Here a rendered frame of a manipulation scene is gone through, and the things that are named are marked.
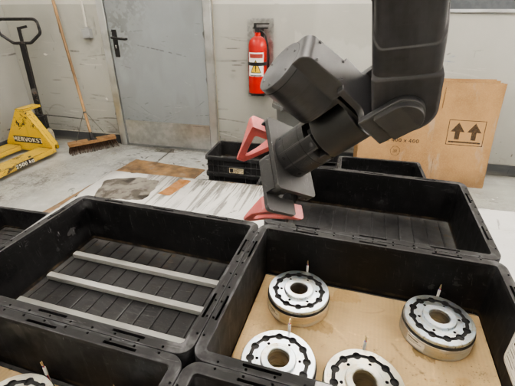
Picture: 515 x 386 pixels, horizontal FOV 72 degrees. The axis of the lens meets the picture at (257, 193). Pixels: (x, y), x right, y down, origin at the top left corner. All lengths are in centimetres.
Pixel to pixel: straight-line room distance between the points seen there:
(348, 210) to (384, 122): 60
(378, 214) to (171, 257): 51
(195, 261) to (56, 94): 379
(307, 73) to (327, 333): 41
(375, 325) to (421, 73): 42
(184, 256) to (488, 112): 287
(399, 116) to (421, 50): 6
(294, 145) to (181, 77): 316
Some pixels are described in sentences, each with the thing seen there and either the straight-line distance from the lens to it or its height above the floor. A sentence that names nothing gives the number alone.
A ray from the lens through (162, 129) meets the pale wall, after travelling 378.
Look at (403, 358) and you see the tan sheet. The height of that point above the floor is 83.
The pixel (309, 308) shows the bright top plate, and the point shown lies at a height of 86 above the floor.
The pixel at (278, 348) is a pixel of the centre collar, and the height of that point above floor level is 87.
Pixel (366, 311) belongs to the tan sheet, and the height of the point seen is 83.
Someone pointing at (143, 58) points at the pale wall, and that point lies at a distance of 369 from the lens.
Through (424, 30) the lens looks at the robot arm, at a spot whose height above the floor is 127.
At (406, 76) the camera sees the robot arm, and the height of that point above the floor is 123.
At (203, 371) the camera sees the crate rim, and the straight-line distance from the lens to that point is 44.
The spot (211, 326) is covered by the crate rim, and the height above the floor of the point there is 93.
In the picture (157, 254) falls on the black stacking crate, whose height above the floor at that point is 83.
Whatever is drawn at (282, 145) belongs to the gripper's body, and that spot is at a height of 114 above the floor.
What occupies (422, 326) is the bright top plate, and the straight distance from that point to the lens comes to 62.
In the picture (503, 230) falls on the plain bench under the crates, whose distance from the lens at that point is 128.
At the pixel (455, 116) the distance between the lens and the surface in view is 324.
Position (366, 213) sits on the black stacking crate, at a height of 83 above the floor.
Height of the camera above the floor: 128
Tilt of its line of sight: 28 degrees down
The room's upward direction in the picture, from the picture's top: straight up
